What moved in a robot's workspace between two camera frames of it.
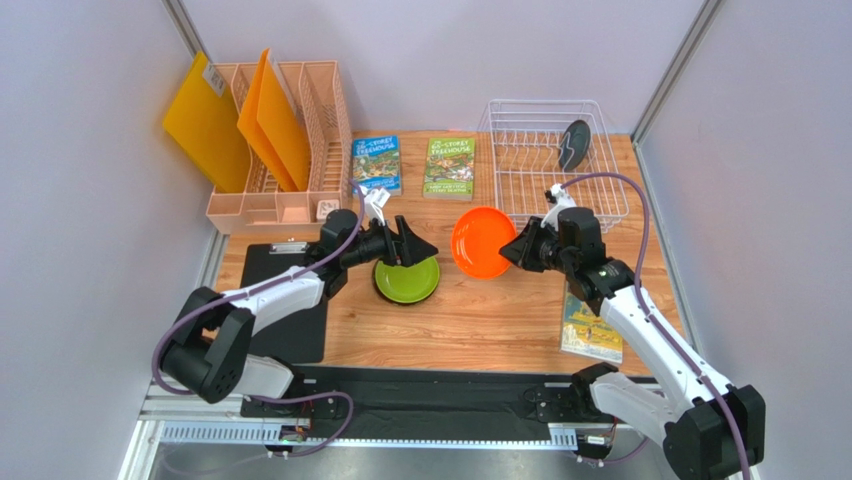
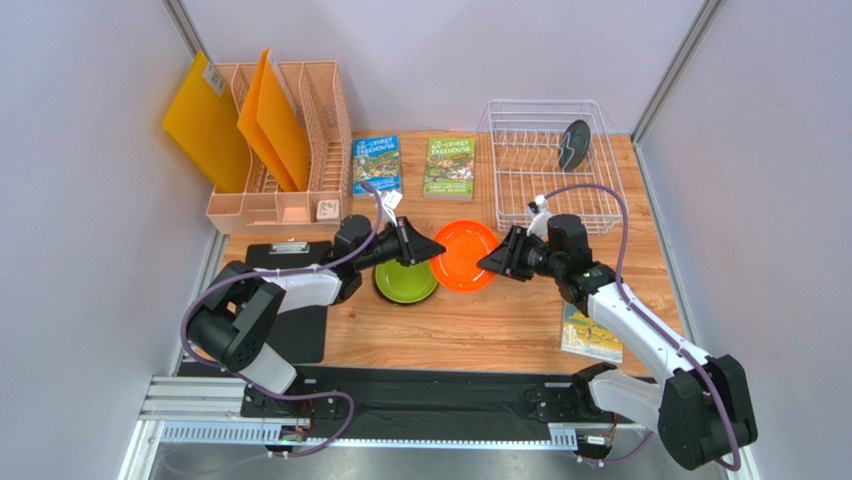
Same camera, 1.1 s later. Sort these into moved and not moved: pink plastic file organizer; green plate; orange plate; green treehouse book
Moved: orange plate
Not moved: pink plastic file organizer; green plate; green treehouse book
